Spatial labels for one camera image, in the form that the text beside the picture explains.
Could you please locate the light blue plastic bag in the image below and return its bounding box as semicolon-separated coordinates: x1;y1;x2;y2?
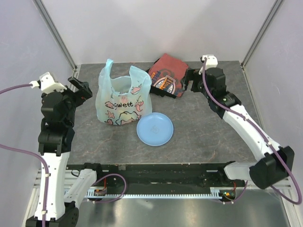
95;59;152;125

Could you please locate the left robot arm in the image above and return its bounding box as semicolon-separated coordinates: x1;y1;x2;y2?
26;72;104;227

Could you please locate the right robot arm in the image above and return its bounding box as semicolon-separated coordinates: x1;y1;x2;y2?
181;68;294;189

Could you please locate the folded red t-shirt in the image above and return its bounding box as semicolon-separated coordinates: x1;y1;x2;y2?
148;52;190;98

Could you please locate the blue plate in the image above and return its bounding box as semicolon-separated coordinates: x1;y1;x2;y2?
136;112;174;147

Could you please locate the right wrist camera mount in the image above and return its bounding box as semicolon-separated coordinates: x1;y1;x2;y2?
200;55;218;69

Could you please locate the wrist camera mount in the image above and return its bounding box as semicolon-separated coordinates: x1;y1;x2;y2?
30;72;67;94
200;55;218;69

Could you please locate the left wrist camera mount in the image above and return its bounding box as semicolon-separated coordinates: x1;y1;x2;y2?
30;72;67;94

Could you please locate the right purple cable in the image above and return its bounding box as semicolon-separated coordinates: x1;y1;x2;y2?
202;58;303;205

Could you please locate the purple cable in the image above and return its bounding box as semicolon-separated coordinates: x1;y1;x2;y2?
0;83;49;227
202;58;303;205

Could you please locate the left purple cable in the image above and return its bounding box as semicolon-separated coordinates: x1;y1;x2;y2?
0;83;49;227

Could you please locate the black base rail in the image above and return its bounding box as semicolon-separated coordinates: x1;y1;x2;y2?
67;162;251;190

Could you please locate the white cable duct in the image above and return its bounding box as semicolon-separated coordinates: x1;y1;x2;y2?
85;188;236;200

